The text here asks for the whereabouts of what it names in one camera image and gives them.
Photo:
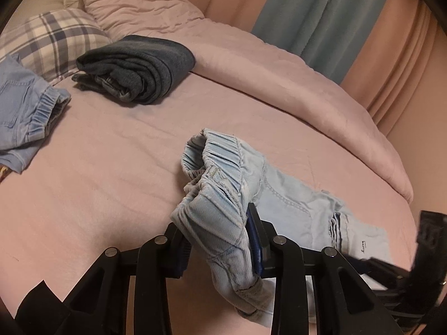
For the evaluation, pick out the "light blue strawberry pants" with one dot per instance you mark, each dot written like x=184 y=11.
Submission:
x=216 y=223

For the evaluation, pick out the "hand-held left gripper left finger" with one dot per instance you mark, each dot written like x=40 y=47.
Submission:
x=180 y=260

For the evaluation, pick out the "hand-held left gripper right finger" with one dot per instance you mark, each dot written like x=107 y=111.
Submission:
x=256 y=251

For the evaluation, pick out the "black cloth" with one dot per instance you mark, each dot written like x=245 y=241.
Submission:
x=38 y=310

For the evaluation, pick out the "dark blue folded pants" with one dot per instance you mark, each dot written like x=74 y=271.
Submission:
x=139 y=66

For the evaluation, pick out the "light blue folded jeans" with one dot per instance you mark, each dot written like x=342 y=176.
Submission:
x=21 y=104

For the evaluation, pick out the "pink bed sheet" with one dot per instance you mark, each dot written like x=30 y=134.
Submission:
x=104 y=181

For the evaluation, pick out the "teal curtain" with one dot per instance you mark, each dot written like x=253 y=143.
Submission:
x=349 y=24
x=297 y=7

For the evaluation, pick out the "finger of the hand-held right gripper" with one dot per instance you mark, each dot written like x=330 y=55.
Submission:
x=380 y=267

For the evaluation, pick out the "large plaid pillow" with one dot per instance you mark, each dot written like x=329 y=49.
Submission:
x=59 y=38

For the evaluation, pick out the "pink duvet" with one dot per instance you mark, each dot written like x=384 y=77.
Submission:
x=244 y=69

